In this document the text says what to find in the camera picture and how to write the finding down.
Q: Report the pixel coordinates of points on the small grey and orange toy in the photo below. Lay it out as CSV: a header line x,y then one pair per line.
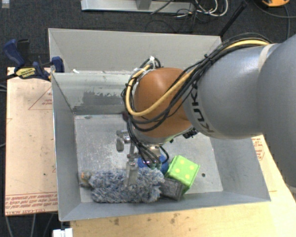
x,y
85,178

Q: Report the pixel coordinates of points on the green die with yellow dots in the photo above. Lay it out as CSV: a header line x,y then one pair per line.
x,y
183,170

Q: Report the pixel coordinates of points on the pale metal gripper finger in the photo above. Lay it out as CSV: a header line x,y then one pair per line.
x,y
128,175
134,173

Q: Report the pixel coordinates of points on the blue and white fluffy cloth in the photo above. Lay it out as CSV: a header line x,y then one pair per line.
x,y
118,189

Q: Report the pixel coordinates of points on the blue ball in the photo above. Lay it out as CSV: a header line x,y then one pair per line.
x,y
165,166

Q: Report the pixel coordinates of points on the grey metal bin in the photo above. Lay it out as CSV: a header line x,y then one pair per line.
x,y
98,137

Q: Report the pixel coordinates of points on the small grey box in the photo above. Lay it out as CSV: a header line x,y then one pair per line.
x,y
172,189

